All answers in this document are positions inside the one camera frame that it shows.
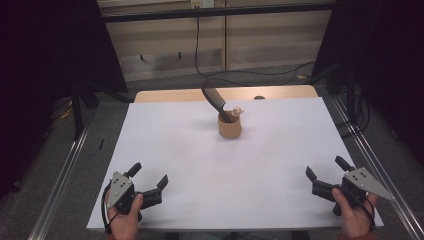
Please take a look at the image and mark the white wall socket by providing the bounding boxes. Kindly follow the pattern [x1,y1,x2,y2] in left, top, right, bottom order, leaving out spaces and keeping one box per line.
[190,0,215,9]

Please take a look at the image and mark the black curtain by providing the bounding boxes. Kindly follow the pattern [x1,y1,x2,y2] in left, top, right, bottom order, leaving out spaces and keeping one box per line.
[0,0,130,198]
[312,0,424,165]

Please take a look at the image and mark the black comb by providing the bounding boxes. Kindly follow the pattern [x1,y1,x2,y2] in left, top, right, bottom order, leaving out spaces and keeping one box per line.
[200,79,236,124]

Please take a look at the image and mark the bundle of black floor cables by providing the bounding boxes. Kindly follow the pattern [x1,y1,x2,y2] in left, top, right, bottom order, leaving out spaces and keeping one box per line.
[336,84,372,138]

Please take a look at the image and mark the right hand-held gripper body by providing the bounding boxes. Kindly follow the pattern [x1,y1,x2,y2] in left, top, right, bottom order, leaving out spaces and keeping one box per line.
[331,166,397,217]

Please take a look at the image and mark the long beige counter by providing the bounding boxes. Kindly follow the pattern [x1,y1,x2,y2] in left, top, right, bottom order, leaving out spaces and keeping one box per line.
[96,0,336,83]

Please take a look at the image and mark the black metal stand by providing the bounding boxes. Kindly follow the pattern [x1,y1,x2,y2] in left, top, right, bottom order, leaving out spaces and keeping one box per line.
[328,62,357,116]
[70,79,101,141]

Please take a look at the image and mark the tan cup with small figurine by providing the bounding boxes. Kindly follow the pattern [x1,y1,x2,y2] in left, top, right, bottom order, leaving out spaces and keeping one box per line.
[217,106,245,139]

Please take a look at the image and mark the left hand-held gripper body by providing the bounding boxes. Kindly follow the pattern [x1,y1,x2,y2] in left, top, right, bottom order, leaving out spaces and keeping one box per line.
[107,170,145,215]

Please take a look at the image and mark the person's left hand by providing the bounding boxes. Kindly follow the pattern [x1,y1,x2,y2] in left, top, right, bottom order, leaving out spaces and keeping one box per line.
[105,192,145,237]

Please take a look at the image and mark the person's right hand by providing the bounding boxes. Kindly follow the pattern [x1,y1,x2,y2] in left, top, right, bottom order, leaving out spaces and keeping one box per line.
[331,188,380,236]

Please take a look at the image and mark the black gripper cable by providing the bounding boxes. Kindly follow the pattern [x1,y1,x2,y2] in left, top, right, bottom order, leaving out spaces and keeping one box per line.
[358,194,377,232]
[100,181,118,235]

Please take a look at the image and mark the white table mat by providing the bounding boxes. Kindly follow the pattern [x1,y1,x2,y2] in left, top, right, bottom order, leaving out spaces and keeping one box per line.
[86,97,385,232]

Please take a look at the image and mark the metal floor rail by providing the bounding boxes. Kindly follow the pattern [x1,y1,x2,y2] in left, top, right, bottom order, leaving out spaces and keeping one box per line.
[328,94,424,240]
[27,113,98,240]

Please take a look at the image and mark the black power cable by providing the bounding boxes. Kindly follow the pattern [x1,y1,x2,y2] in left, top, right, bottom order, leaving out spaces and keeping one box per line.
[194,7,316,87]

